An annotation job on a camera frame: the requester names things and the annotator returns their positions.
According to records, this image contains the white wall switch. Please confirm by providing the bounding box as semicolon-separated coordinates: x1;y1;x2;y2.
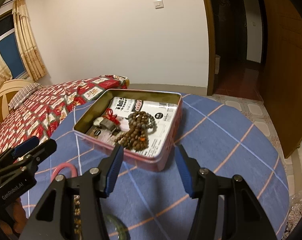
153;0;164;9

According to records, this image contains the pink jade bangle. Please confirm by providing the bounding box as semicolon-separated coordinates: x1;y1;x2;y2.
51;163;78;181

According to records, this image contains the window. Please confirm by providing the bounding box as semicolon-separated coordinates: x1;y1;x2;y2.
0;10;29;79

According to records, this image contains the striped pillow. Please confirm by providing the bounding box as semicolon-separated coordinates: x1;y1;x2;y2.
8;83;41;110

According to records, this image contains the green jade bangle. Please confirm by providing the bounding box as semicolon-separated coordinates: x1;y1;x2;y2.
104;214;130;240

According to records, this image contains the brown wooden bead bracelet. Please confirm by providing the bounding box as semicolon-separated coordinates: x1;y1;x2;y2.
114;110;158;152

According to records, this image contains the brown wooden door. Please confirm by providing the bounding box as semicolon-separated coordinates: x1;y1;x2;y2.
260;0;302;158

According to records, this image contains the pink metal tin box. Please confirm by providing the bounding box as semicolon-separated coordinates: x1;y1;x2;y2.
73;89;182;172

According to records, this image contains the printed paper in tin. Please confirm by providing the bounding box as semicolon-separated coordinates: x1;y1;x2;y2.
86;97;177;158

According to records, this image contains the beige patterned curtain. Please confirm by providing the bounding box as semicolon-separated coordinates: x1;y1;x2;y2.
12;0;47;81

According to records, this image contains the cream wooden headboard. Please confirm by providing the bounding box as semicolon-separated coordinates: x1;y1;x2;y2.
0;79;33;122

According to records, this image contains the person's left hand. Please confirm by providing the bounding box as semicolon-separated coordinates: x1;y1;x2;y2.
0;198;28;239

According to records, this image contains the red patchwork bed quilt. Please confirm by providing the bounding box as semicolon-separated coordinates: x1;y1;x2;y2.
0;75;130;154

